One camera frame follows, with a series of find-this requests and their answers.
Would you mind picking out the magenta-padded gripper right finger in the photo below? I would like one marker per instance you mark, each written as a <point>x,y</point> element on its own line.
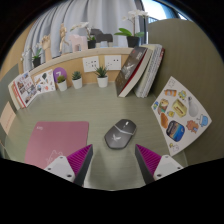
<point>168,166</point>

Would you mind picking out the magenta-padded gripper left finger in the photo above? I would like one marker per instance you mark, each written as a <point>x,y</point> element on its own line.
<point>58,166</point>

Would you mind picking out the dark grey computer mouse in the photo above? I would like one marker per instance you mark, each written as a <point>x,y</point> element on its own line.
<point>120,134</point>

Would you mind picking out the pink mouse pad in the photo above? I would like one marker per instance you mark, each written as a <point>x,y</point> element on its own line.
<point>55,140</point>

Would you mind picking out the large white sticker sheet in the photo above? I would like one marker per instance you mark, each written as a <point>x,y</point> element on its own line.
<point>181,115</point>

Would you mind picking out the beige paper card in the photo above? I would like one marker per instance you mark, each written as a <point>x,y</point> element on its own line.
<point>7,118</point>

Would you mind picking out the small round succulent white pot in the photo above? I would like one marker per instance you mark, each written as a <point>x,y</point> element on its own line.
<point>62,86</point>

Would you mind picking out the red photo cover magazine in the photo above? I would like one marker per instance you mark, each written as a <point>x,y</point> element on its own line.
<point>26,89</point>

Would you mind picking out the small green succulent white pot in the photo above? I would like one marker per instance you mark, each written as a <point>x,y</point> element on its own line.
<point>77,83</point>

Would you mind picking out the small white sticker card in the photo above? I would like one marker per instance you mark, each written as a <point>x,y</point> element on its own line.
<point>44,81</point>

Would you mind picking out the purple round sign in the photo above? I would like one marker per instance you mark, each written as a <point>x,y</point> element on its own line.
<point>59,71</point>

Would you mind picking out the spiky succulent white pot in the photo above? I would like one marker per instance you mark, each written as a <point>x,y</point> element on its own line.
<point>102,81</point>

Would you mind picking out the small green desk partition panel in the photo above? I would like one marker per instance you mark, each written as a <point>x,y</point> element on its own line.
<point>6,83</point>

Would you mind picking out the small white orchid black pot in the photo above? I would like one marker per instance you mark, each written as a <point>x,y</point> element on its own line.
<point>36,62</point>

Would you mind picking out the large green desk partition panel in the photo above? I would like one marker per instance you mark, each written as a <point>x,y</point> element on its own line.
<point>190,56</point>

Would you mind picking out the wooden hand model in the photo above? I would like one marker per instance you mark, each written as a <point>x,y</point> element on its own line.
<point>46,45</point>

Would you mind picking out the pink horse figure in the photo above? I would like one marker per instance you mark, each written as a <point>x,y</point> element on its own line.
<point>78,42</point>

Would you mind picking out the white orchid behind horse figures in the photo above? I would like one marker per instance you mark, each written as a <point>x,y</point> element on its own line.
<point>91,44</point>

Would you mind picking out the wooden artist mannequin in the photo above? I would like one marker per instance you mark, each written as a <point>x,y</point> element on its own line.
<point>63,38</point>

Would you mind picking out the large white orchid black pot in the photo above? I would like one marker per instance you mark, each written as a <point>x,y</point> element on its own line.
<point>133,41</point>

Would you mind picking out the black horse figure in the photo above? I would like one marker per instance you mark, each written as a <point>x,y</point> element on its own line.
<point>101,36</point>

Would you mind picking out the window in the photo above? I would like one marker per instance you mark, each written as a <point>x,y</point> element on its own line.
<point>160,10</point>

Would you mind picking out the grey curtain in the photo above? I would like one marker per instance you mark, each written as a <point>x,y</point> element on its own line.
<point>106,13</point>

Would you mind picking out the white wall socket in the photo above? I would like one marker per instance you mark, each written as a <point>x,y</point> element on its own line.
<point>112,62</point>
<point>90,64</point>

